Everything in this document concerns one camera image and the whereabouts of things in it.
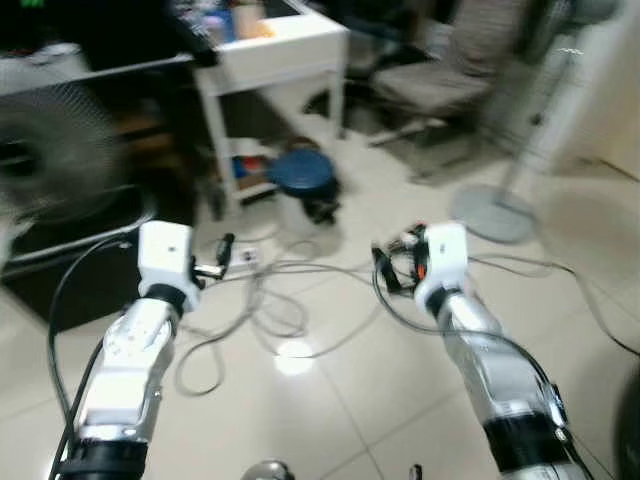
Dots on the dark desk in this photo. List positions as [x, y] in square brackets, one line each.
[100, 72]

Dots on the white side table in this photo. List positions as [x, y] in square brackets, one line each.
[270, 55]

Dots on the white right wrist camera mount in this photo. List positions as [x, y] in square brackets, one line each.
[445, 255]

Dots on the round blue stool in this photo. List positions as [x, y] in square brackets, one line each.
[303, 172]

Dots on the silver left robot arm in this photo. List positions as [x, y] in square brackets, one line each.
[125, 370]

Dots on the grey fabric chair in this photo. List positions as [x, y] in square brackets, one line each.
[450, 80]

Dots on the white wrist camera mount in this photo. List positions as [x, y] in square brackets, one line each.
[165, 255]
[445, 255]

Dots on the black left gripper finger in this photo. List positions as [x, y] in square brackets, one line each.
[226, 255]

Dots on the blue box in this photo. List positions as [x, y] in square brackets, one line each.
[220, 27]

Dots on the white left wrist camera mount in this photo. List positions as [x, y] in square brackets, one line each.
[165, 255]

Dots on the grey pedestal fan stand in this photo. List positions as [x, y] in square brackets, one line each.
[495, 215]

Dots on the silver left robot leg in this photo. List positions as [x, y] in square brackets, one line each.
[267, 471]

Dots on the white power strip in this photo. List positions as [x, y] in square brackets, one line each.
[243, 258]

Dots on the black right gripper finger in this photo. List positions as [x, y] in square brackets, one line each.
[381, 270]

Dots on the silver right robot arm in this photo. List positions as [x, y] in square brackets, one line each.
[500, 380]

